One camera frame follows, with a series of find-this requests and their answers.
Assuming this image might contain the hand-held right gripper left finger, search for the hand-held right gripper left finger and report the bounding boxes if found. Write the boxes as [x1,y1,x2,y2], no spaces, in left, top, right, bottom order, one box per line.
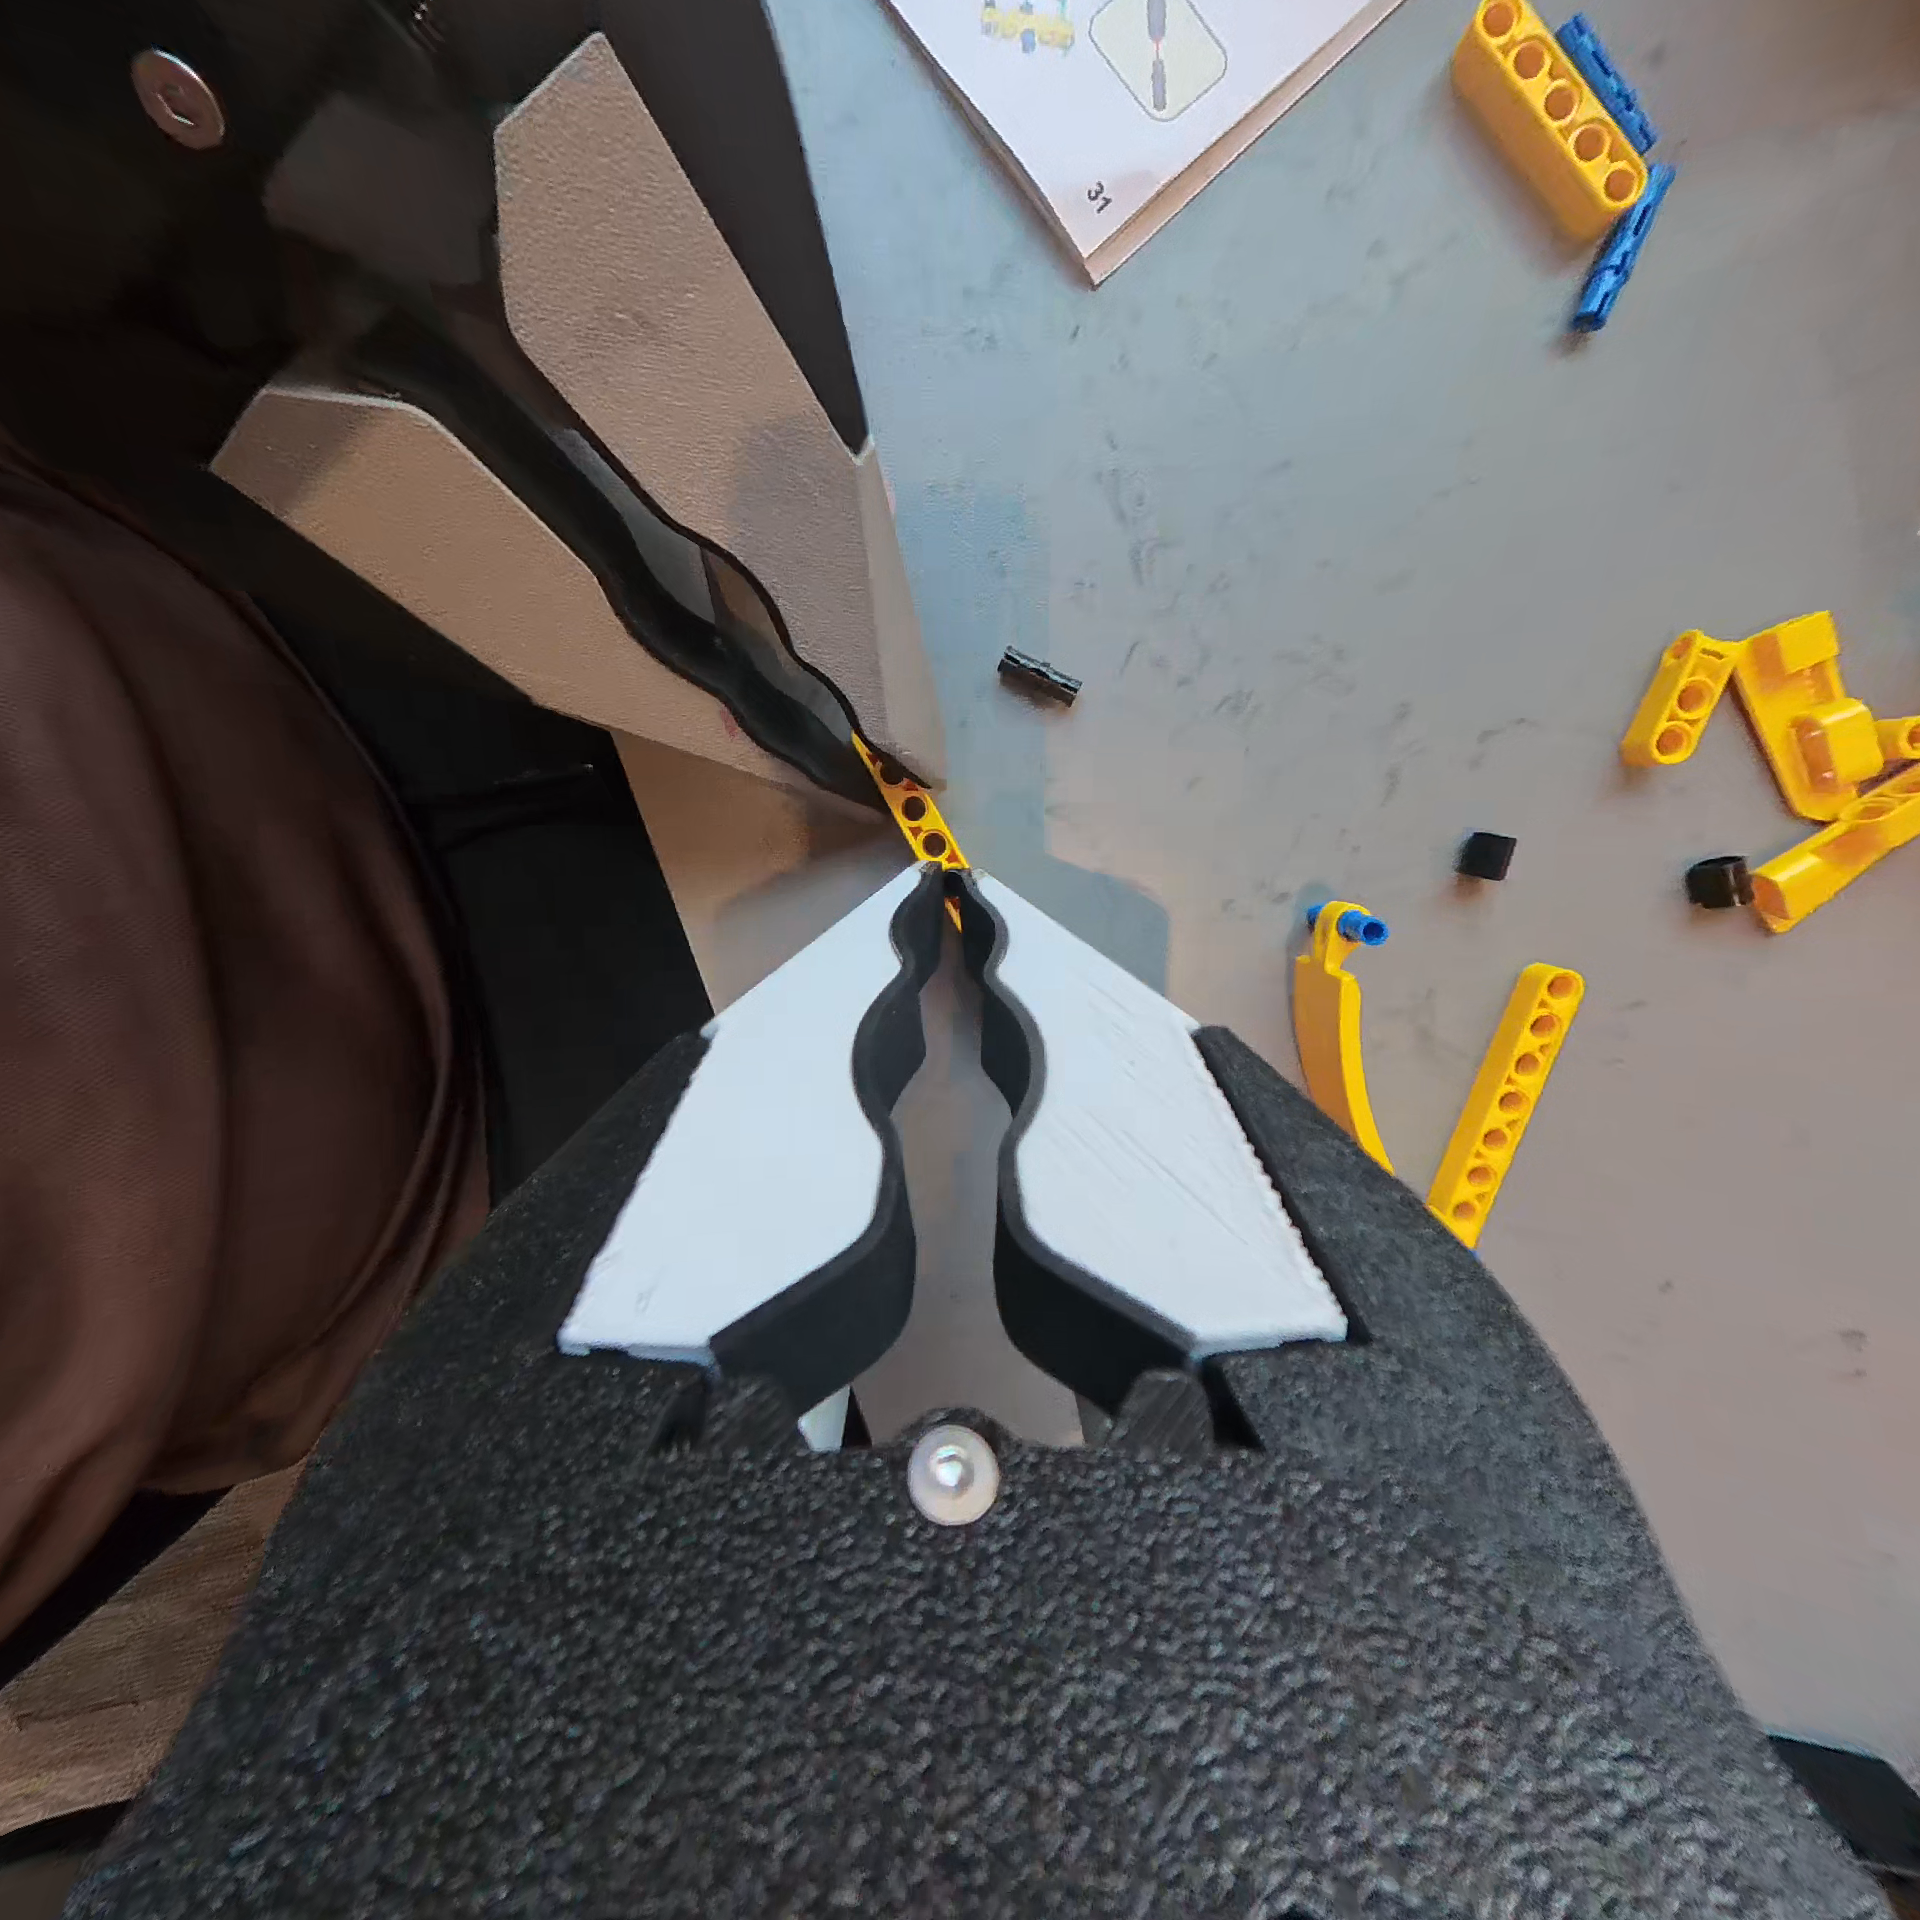
[558,866,942,1449]

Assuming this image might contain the yellow slanted brick piece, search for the yellow slanted brick piece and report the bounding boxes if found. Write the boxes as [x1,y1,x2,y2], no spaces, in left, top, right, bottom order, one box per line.
[1748,764,1920,936]

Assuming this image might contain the grey desk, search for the grey desk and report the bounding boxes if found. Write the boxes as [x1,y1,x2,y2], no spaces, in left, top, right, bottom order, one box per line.
[615,0,1920,1796]

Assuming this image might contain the long yellow holed beam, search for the long yellow holed beam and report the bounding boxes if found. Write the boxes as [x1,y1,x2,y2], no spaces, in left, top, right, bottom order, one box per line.
[849,730,973,931]
[1426,963,1586,1253]

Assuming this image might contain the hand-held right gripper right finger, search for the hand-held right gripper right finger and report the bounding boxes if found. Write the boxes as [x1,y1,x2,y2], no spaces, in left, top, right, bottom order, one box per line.
[958,869,1349,1416]

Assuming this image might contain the person's torso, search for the person's torso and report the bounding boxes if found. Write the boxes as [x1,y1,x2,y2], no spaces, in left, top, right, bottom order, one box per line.
[0,426,493,1644]

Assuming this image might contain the small yellow three-hole beam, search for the small yellow three-hole beam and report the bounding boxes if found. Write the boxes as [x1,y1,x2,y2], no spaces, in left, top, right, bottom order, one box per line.
[1621,629,1746,773]

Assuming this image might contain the white instruction booklet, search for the white instruction booklet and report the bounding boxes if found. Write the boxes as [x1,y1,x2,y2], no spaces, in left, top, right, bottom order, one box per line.
[882,0,1403,287]

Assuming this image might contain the yellow angled panel piece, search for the yellow angled panel piece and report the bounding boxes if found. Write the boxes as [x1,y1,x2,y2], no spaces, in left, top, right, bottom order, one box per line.
[1729,610,1920,823]

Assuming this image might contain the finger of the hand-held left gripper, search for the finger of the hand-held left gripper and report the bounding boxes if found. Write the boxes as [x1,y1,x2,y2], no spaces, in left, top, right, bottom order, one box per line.
[206,383,893,820]
[493,34,951,794]

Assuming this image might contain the short thick yellow beam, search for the short thick yellow beam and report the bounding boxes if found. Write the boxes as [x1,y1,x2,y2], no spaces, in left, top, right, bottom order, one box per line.
[1448,0,1651,243]

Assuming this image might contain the yellow curved panel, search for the yellow curved panel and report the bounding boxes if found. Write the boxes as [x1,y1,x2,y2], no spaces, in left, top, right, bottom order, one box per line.
[1292,900,1401,1180]

